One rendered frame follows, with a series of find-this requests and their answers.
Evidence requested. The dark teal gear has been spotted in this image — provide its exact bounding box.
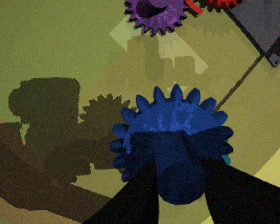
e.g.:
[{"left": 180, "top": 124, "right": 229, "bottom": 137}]
[{"left": 221, "top": 154, "right": 231, "bottom": 164}]

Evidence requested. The purple gear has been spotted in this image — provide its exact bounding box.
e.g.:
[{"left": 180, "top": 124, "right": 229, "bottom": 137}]
[{"left": 125, "top": 0, "right": 190, "bottom": 36}]

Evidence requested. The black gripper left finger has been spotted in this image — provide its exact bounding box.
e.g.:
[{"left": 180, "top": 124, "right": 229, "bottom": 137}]
[{"left": 81, "top": 162, "right": 160, "bottom": 224}]

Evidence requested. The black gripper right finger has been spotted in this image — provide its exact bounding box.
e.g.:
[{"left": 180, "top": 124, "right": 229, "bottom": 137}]
[{"left": 201, "top": 157, "right": 280, "bottom": 224}]

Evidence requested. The grey board with short pegs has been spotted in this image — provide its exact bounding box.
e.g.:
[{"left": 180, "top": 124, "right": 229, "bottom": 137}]
[{"left": 226, "top": 0, "right": 280, "bottom": 68}]

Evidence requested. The blue gear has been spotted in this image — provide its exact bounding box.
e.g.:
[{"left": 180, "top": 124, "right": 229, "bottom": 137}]
[{"left": 109, "top": 83, "right": 234, "bottom": 206}]

